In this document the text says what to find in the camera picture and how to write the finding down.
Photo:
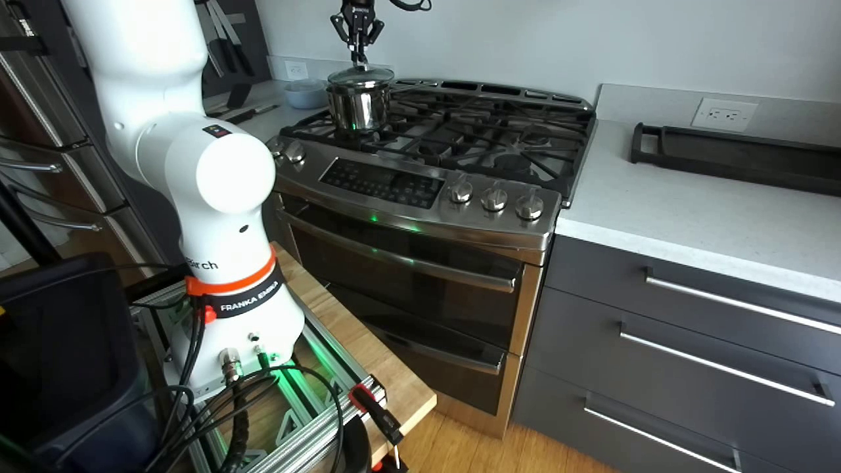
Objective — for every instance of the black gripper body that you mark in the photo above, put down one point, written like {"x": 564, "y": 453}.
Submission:
{"x": 358, "y": 13}

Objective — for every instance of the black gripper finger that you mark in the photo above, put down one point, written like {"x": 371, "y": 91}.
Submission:
{"x": 349, "y": 32}
{"x": 375, "y": 32}

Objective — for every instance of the steel pot lid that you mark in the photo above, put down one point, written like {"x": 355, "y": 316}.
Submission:
{"x": 361, "y": 77}

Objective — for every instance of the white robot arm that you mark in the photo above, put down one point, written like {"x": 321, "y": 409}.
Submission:
{"x": 175, "y": 158}

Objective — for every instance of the stainless steel pot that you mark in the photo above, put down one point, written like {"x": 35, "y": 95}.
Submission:
{"x": 358, "y": 108}

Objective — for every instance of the white round bowl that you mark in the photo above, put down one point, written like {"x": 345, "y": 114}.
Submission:
{"x": 307, "y": 95}

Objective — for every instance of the silver stove knob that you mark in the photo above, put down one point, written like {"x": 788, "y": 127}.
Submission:
{"x": 281, "y": 150}
{"x": 529, "y": 208}
{"x": 462, "y": 194}
{"x": 296, "y": 158}
{"x": 496, "y": 200}

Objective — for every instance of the black oven control panel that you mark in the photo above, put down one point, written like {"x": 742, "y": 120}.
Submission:
{"x": 382, "y": 183}

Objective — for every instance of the black cast iron stove grates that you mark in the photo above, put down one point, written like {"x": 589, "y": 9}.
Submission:
{"x": 491, "y": 133}

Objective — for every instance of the stainless steel gas range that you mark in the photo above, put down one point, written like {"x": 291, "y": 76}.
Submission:
{"x": 412, "y": 263}

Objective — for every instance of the grey side drawer unit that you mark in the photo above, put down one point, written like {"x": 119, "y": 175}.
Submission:
{"x": 44, "y": 133}

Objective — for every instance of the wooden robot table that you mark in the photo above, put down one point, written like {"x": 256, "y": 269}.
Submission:
{"x": 384, "y": 370}

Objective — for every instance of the red black clamp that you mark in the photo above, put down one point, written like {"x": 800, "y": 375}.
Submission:
{"x": 378, "y": 416}

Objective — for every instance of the black griddle plate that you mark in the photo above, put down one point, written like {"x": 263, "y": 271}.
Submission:
{"x": 746, "y": 158}

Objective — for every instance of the dark blue bin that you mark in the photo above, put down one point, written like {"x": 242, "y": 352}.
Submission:
{"x": 61, "y": 370}

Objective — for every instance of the grey drawer cabinet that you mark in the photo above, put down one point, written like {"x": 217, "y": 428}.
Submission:
{"x": 685, "y": 370}

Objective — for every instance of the white wall outlet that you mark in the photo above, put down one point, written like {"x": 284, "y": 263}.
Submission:
{"x": 296, "y": 70}
{"x": 725, "y": 114}

